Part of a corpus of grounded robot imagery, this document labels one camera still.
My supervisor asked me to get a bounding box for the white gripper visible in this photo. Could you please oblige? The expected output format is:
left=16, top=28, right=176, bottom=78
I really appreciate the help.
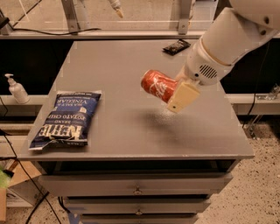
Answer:
left=167, top=38, right=234, bottom=113

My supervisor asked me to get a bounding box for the drawer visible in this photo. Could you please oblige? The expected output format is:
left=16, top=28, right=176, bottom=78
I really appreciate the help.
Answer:
left=39, top=173, right=233, bottom=197
left=64, top=197, right=210, bottom=214
left=80, top=214, right=198, bottom=224

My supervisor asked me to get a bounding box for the metal shelf rail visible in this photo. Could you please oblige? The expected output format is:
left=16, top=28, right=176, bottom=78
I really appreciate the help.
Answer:
left=0, top=29, right=205, bottom=40

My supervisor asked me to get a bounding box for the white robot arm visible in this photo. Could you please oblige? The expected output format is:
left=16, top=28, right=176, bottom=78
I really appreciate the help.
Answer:
left=167, top=0, right=280, bottom=113

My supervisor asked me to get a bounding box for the cardboard box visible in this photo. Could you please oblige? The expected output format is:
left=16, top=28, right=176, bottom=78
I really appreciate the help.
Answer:
left=0, top=160, right=41, bottom=222

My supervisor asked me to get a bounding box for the black cable on rail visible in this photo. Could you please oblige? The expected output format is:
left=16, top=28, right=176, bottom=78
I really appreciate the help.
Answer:
left=11, top=27, right=102, bottom=37

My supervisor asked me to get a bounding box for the green object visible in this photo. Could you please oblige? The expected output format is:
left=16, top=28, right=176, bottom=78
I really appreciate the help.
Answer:
left=0, top=170, right=11, bottom=188

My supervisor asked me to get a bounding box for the blue kettle chip bag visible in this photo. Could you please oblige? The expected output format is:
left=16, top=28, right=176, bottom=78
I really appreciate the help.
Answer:
left=30, top=91, right=102, bottom=151

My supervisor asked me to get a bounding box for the red coke can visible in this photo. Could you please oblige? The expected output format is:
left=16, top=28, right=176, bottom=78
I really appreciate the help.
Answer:
left=141, top=70, right=178, bottom=102

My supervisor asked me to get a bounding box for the black snack packet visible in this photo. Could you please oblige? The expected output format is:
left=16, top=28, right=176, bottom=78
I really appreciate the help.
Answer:
left=164, top=39, right=191, bottom=55

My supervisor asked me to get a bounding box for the black cable on floor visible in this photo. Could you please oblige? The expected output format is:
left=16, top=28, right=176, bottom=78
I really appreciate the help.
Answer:
left=0, top=128, right=63, bottom=224

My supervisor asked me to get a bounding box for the bottom drawer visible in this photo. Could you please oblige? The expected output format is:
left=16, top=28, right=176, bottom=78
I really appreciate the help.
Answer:
left=80, top=214, right=198, bottom=224

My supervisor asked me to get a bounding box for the white pump bottle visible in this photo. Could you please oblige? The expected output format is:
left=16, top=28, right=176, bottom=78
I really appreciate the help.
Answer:
left=4, top=73, right=30, bottom=104

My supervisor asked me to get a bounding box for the top drawer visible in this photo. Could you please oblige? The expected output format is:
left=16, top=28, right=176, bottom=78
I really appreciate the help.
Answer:
left=39, top=173, right=233, bottom=197

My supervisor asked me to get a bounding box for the middle drawer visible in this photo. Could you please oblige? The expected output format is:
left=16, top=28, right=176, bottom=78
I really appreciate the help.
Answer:
left=64, top=197, right=210, bottom=214

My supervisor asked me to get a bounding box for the grey drawer cabinet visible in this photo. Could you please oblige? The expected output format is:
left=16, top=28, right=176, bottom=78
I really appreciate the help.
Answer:
left=17, top=38, right=256, bottom=224

